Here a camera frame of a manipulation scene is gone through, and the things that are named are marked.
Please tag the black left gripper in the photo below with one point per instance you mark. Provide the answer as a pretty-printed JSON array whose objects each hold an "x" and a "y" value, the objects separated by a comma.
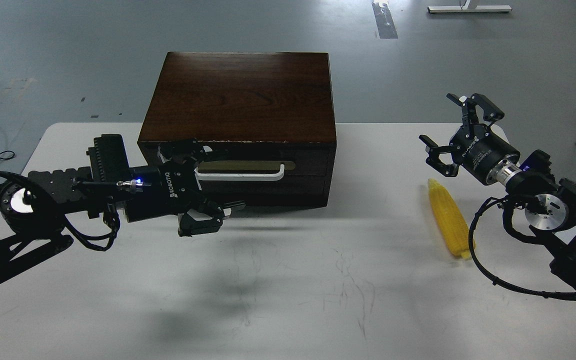
[{"x": 172, "y": 188}]

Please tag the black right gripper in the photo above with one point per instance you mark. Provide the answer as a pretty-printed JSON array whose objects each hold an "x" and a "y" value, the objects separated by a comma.
[{"x": 483, "y": 152}]

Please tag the wooden drawer with white handle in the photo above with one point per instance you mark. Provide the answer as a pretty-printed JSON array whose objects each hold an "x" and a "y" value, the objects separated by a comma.
[{"x": 262, "y": 161}]

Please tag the yellow corn cob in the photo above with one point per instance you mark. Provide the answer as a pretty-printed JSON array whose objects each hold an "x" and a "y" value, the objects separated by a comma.
[{"x": 449, "y": 219}]

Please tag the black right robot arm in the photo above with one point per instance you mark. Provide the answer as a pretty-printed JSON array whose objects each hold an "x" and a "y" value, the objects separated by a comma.
[{"x": 537, "y": 208}]

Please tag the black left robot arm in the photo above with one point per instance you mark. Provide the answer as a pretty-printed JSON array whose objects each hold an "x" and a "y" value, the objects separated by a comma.
[{"x": 42, "y": 213}]

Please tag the dark wooden drawer cabinet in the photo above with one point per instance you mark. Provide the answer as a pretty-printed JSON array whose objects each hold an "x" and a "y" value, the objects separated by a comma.
[{"x": 245, "y": 97}]

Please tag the white table leg base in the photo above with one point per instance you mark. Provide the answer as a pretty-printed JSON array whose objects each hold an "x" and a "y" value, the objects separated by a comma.
[{"x": 469, "y": 6}]

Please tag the black tape strip on floor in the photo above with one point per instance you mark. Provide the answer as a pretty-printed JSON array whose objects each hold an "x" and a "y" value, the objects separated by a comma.
[{"x": 386, "y": 28}]

